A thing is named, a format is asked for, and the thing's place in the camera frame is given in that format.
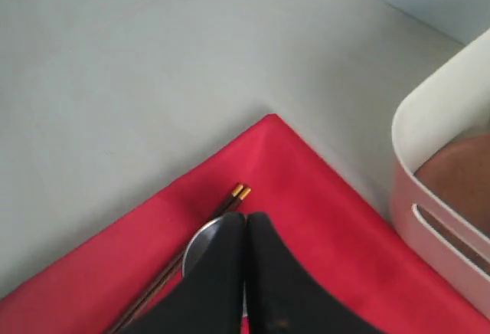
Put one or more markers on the steel cup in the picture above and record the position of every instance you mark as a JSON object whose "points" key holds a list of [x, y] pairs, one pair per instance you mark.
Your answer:
{"points": [[199, 246]]}

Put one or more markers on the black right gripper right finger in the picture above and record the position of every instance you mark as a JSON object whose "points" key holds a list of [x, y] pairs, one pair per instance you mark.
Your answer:
{"points": [[282, 297]]}

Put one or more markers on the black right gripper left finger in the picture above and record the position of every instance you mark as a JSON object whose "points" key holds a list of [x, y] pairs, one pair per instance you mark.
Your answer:
{"points": [[166, 317]]}

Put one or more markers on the brown wooden plate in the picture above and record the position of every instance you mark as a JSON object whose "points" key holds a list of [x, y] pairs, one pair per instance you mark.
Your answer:
{"points": [[458, 175]]}

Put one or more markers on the dark wooden chopstick left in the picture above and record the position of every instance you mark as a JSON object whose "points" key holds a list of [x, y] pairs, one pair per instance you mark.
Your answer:
{"points": [[226, 204]]}

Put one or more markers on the cream plastic bin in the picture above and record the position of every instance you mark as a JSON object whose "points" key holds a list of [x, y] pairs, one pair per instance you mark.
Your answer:
{"points": [[455, 98]]}

